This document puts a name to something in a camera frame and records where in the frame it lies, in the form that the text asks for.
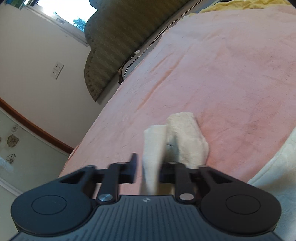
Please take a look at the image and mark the cream white pants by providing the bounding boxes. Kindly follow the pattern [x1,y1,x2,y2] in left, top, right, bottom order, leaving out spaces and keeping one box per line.
[140,112,295,240]

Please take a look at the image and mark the bedroom window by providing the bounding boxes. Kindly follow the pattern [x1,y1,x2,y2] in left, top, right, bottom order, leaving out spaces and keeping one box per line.
[24,0,97,32]

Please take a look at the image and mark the grey pillow at headboard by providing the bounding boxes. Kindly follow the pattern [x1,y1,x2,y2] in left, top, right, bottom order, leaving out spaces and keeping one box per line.
[117,22,186,84]

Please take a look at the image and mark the pink bed blanket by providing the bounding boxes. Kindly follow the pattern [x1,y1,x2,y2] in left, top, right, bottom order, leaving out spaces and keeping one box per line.
[61,5,295,184]

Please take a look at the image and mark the green striped headboard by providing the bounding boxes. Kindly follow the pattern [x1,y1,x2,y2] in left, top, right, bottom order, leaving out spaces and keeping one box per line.
[84,0,187,100]

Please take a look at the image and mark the yellow sheet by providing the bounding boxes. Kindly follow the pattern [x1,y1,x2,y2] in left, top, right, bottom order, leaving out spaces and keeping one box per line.
[198,1,295,15]

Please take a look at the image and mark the brown wooden door frame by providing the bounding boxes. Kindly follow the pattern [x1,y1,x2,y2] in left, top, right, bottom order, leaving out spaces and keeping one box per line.
[1,98,74,154]

